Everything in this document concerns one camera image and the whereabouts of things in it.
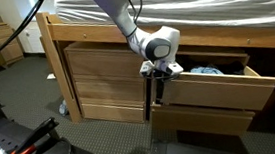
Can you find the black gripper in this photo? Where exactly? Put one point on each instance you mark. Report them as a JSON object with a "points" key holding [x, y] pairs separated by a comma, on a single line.
{"points": [[158, 78]]}

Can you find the wooden drawer holding clothes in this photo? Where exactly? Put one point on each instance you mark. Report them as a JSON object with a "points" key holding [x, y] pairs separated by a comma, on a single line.
{"points": [[219, 91]]}

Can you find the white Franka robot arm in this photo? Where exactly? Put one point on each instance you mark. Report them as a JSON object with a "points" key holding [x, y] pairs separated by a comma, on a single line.
{"points": [[122, 14]]}

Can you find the plain wooden dresser drawer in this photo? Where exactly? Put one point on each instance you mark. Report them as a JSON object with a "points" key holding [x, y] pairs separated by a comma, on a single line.
{"points": [[198, 120]]}

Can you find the wooden three-drawer dresser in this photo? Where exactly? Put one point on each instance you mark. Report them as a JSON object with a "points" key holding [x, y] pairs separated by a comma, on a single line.
{"points": [[107, 79]]}

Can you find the light blue garment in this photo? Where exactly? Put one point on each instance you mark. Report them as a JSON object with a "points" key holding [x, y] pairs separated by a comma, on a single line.
{"points": [[207, 71]]}

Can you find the wooden dresser carcass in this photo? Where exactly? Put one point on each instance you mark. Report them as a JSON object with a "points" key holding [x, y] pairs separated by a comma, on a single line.
{"points": [[216, 56]]}

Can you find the navy garment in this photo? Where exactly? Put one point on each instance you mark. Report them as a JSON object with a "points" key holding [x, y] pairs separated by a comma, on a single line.
{"points": [[233, 68]]}

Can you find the blue cloth on floor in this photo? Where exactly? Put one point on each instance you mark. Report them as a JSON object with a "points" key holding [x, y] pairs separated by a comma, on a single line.
{"points": [[63, 108]]}

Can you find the white paper scrap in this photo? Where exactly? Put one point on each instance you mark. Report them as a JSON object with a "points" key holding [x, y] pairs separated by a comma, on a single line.
{"points": [[51, 76]]}

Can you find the mattress with grey sheet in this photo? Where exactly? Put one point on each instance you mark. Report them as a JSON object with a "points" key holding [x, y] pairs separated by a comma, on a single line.
{"points": [[221, 2]]}

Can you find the bright window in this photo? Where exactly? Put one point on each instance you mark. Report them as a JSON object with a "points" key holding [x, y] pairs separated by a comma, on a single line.
{"points": [[49, 2]]}

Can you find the small distant wooden dresser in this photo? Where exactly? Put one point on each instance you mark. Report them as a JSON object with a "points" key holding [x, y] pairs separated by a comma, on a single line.
{"points": [[8, 48]]}

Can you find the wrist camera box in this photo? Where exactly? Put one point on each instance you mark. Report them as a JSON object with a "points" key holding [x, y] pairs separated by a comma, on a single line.
{"points": [[146, 68]]}

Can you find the wooden bed frame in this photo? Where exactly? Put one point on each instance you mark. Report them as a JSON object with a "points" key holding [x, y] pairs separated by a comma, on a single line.
{"points": [[83, 33]]}

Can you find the white wall radiator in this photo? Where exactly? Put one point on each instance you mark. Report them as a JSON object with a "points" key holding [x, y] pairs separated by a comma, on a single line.
{"points": [[34, 41]]}

